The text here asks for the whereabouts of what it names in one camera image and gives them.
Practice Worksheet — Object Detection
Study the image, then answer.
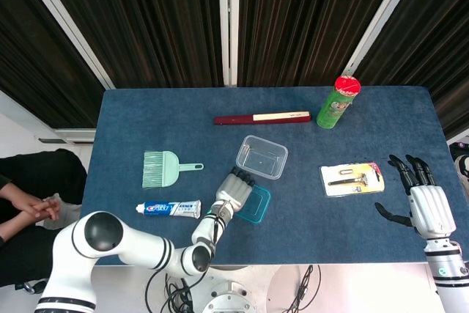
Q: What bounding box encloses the white window frame post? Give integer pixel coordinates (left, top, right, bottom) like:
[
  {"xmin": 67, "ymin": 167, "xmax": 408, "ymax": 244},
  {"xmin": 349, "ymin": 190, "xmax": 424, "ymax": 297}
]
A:
[
  {"xmin": 218, "ymin": 0, "xmax": 240, "ymax": 87},
  {"xmin": 14, "ymin": 0, "xmax": 117, "ymax": 90},
  {"xmin": 342, "ymin": 0, "xmax": 426, "ymax": 86}
]

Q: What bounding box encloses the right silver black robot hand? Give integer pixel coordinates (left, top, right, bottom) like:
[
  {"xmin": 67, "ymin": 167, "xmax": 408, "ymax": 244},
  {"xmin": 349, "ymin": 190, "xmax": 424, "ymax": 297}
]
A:
[{"xmin": 374, "ymin": 154, "xmax": 458, "ymax": 243}]

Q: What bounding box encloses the silver robot base flange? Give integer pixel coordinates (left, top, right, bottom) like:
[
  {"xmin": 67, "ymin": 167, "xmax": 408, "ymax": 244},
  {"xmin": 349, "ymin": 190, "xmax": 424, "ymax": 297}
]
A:
[{"xmin": 201, "ymin": 279, "xmax": 256, "ymax": 313}]

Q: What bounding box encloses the dark pleated curtain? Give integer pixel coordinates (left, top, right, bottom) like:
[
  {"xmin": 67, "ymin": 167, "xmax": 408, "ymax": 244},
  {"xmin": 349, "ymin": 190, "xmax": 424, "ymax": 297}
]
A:
[
  {"xmin": 237, "ymin": 0, "xmax": 406, "ymax": 87},
  {"xmin": 36, "ymin": 0, "xmax": 225, "ymax": 89},
  {"xmin": 0, "ymin": 0, "xmax": 106, "ymax": 129},
  {"xmin": 355, "ymin": 0, "xmax": 469, "ymax": 141}
]

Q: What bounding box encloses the thin black cable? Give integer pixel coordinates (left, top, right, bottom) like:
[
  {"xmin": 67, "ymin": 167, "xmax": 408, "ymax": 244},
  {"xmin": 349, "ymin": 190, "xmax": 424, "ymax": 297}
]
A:
[{"xmin": 287, "ymin": 264, "xmax": 323, "ymax": 313}]

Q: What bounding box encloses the black cable bundle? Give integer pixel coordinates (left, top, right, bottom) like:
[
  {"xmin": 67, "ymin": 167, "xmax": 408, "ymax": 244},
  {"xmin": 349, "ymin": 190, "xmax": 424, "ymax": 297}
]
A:
[{"xmin": 145, "ymin": 268, "xmax": 194, "ymax": 313}]

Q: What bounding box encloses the razor in blister pack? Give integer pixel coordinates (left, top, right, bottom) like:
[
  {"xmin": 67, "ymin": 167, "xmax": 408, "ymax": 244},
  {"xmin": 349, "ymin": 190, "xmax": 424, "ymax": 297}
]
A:
[{"xmin": 320, "ymin": 161, "xmax": 386, "ymax": 197}]

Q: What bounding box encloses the blue table mat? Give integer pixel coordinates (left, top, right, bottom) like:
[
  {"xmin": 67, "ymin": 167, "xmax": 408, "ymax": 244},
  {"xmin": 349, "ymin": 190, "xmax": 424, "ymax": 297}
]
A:
[{"xmin": 78, "ymin": 85, "xmax": 469, "ymax": 266}]

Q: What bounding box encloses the blue translucent plastic lid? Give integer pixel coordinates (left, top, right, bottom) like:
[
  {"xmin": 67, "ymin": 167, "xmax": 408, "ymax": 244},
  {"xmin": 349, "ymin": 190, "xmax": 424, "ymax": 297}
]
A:
[{"xmin": 234, "ymin": 184, "xmax": 272, "ymax": 224}]

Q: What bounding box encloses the white cloth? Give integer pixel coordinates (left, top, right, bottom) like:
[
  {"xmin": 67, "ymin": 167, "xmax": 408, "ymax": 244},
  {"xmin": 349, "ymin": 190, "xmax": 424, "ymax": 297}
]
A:
[{"xmin": 36, "ymin": 193, "xmax": 84, "ymax": 230}]

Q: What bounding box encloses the person in black clothing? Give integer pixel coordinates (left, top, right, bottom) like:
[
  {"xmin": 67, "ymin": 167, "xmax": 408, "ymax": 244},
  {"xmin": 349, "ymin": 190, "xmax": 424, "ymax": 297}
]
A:
[{"xmin": 0, "ymin": 148, "xmax": 89, "ymax": 288}]

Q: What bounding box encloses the black chair caster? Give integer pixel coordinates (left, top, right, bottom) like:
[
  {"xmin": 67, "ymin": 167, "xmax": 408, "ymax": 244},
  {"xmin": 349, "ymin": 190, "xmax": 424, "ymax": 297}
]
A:
[{"xmin": 14, "ymin": 279, "xmax": 48, "ymax": 295}]

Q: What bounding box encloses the green mini brush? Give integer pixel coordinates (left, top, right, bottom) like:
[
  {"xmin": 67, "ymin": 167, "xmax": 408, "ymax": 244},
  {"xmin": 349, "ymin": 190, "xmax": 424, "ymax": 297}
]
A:
[{"xmin": 141, "ymin": 150, "xmax": 165, "ymax": 190}]

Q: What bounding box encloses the purple black device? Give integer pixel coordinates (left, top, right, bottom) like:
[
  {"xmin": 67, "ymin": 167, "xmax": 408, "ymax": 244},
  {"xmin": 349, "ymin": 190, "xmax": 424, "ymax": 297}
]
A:
[{"xmin": 449, "ymin": 140, "xmax": 469, "ymax": 182}]

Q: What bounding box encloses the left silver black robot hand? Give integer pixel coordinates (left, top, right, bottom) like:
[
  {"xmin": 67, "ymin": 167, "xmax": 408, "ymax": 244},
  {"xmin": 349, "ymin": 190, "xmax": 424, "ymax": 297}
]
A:
[{"xmin": 214, "ymin": 166, "xmax": 256, "ymax": 214}]

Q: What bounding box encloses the green can with red lid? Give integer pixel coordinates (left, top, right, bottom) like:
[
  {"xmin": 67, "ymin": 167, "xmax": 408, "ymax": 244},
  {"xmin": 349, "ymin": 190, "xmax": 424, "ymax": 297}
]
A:
[{"xmin": 316, "ymin": 75, "xmax": 362, "ymax": 130}]

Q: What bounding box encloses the dark red folded fan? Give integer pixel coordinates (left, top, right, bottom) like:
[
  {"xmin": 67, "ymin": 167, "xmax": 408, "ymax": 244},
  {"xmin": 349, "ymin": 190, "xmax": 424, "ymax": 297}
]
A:
[{"xmin": 213, "ymin": 109, "xmax": 312, "ymax": 127}]

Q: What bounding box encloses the white blue toothpaste tube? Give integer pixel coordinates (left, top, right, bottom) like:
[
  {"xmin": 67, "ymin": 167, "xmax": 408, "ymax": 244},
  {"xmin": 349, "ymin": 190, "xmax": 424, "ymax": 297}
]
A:
[{"xmin": 135, "ymin": 199, "xmax": 202, "ymax": 221}]

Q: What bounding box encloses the clear plastic food container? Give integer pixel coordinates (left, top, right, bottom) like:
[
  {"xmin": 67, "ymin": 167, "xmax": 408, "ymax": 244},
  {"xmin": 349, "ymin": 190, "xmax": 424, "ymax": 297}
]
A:
[{"xmin": 234, "ymin": 135, "xmax": 289, "ymax": 181}]

